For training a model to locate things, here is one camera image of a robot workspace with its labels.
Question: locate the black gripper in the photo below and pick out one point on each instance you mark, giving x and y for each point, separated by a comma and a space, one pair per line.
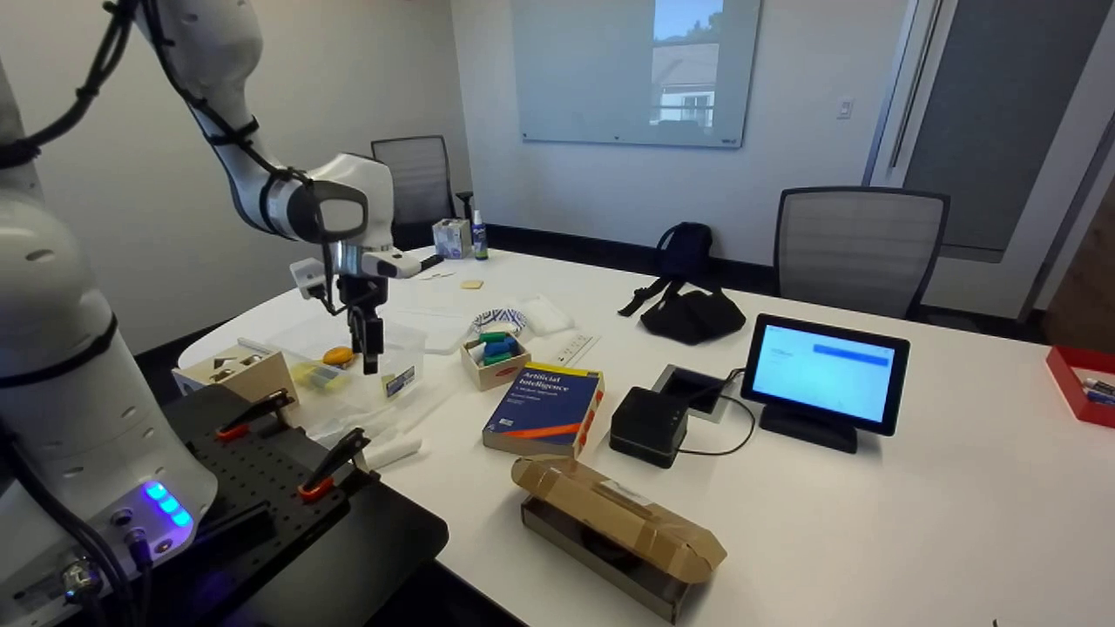
363, 291

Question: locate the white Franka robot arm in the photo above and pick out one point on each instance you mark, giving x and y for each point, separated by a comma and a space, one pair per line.
55, 350

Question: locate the small yellow green item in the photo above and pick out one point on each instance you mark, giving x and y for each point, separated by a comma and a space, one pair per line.
310, 374

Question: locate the white paper roll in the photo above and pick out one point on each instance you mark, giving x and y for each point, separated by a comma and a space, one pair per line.
390, 454

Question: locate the small yellowish round disc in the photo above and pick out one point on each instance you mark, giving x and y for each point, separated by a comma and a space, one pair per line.
471, 284

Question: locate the small box with green markers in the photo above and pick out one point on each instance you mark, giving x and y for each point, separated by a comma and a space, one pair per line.
491, 361

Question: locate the roll of clear tape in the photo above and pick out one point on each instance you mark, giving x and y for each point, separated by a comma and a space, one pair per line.
497, 323

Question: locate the black clamp with orange tips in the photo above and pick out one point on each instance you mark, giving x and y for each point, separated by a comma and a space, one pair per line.
248, 417
332, 465

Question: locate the clear wipes container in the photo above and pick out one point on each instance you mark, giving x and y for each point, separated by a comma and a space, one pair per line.
451, 240

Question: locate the wooden shape sorter box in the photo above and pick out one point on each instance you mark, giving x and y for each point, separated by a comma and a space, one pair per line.
237, 372

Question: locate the black mesh office chair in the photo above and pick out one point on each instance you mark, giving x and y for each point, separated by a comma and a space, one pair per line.
413, 178

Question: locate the clear plastic bag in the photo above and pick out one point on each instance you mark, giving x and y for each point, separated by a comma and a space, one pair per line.
548, 314

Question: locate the blue book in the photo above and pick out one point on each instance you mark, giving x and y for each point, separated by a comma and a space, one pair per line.
542, 407

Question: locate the small black box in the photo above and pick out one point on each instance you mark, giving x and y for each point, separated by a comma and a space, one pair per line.
645, 425

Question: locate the brown cardboard piece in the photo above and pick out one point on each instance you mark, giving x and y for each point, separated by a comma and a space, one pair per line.
614, 516

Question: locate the black square table socket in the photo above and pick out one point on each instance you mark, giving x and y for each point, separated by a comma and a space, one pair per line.
694, 389

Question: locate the black tablet on stand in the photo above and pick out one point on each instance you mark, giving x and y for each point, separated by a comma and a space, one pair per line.
825, 372

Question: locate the grey mesh office chair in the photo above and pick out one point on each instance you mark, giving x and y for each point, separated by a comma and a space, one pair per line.
857, 249

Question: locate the white framed glass door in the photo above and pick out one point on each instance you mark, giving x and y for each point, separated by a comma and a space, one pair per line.
996, 127

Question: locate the red box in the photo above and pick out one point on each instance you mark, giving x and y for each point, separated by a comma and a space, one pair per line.
1086, 383

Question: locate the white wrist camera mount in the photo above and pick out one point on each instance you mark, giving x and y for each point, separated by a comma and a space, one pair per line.
396, 266

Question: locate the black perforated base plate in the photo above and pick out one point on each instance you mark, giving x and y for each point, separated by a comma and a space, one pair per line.
299, 544

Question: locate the glass wall whiteboard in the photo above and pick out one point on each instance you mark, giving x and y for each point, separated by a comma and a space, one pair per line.
605, 71

